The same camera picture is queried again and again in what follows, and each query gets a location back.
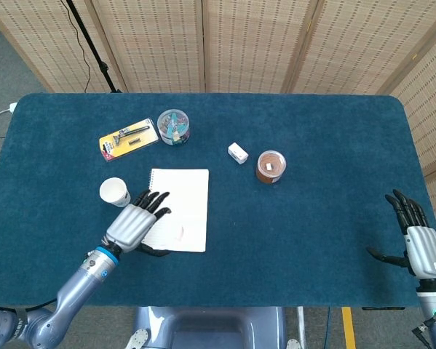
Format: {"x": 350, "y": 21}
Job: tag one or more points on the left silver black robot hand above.
{"x": 130, "y": 229}

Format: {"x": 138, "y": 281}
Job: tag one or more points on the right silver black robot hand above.
{"x": 423, "y": 251}

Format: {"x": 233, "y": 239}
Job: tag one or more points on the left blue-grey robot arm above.
{"x": 75, "y": 283}

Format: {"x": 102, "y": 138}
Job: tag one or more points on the paper cup with blue flowers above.
{"x": 112, "y": 191}

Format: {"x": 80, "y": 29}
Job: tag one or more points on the white spiral notebook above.
{"x": 188, "y": 196}

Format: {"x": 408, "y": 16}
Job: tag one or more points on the razor in yellow blister pack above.
{"x": 130, "y": 140}

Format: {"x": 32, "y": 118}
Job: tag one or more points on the yellow floor tape strip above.
{"x": 348, "y": 327}

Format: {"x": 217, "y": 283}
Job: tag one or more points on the clear jar of binder clips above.
{"x": 172, "y": 125}

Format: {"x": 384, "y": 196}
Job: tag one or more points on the blue-grey robot torso base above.
{"x": 210, "y": 327}

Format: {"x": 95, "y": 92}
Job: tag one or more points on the dark blue table cloth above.
{"x": 294, "y": 236}

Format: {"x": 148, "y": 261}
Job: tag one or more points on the small white staple box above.
{"x": 237, "y": 152}

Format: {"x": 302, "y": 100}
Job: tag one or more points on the clear jar of rubber bands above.
{"x": 270, "y": 165}

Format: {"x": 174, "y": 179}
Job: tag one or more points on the black tripod stand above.
{"x": 94, "y": 49}

